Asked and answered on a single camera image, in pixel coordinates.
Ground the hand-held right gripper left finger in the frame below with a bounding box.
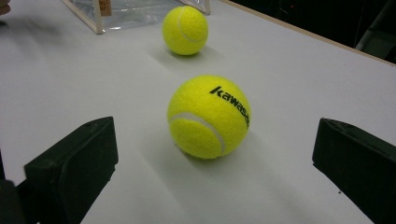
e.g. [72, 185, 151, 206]
[23, 116, 120, 224]

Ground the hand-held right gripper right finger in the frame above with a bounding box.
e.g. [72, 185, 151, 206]
[312, 118, 396, 224]

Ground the yellow tennis ball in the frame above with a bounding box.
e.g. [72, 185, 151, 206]
[166, 74, 252, 161]
[162, 5, 209, 57]

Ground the clear plastic bag beige trim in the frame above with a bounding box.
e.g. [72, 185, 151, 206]
[62, 0, 211, 35]

